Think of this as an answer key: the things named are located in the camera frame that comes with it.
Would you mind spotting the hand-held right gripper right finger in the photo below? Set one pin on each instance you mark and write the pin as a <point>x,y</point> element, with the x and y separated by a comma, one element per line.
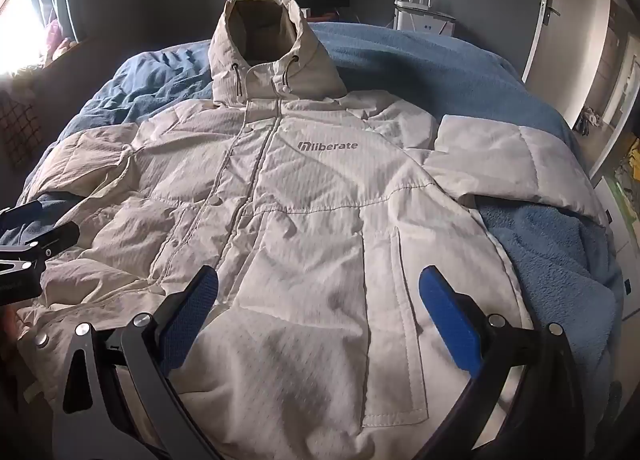
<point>444,305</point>

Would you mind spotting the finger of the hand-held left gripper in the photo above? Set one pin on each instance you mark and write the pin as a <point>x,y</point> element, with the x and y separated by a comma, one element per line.
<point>25,210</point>
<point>45,239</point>

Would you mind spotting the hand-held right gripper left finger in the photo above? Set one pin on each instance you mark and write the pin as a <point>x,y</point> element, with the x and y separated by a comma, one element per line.
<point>191,304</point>

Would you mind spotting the cream hooded puffer jacket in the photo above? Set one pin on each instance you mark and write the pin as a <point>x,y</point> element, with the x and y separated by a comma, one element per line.
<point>310,220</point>

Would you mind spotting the dark patterned pillow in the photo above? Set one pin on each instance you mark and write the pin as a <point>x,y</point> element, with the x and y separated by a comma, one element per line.
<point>19,130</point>

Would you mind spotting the blue fleece blanket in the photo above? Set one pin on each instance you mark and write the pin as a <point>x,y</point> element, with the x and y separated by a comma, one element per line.
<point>545,250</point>

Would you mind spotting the white box under router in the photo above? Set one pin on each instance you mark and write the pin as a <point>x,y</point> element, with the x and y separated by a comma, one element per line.
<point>425,28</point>

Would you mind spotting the white door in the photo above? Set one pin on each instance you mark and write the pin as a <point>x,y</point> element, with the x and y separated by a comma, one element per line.
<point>570,15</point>

